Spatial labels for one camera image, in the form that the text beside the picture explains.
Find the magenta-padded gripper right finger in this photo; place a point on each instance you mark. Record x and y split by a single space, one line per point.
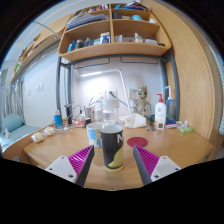
165 166

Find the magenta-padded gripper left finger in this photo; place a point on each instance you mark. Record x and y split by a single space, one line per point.
61 166

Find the clear bottle with black label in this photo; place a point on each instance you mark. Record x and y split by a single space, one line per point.
111 146

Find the flat round red coaster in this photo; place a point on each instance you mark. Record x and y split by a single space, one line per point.
137 142

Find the small white digital device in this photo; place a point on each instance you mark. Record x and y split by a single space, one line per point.
159 125

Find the green sponge packet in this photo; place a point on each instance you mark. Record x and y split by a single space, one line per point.
186 130

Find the dark grey ruler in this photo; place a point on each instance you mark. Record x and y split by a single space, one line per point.
151 126

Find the small blue box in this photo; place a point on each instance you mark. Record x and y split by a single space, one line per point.
170 123

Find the white mug with blue-yellow print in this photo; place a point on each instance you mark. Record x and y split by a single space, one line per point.
92 135

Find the small white wrapped packet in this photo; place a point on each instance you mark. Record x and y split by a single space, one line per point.
182 124

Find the blue tube with white cap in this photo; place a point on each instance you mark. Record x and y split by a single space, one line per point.
58 120

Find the small black box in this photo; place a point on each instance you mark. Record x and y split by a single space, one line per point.
88 122

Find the black electric shaver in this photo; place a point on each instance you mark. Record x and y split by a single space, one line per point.
69 115

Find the bed with teal sheet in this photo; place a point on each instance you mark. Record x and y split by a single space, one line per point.
20 133

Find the white lotion bottle, red pump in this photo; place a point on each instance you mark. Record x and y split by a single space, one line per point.
160 113

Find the clear blue spout bottle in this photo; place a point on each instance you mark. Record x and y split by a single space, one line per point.
171 108

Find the teal pillow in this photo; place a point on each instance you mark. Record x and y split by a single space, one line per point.
11 122

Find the brown tree creature figurine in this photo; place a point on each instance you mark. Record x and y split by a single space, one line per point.
143 103

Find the wooden wardrobe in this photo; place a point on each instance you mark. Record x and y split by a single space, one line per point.
196 83

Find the wooden shelf unit with items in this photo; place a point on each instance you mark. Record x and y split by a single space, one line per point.
113 51

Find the grey metal bed frame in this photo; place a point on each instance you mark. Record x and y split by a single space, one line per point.
176 96

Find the white wall socket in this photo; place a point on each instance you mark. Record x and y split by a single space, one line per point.
100 95

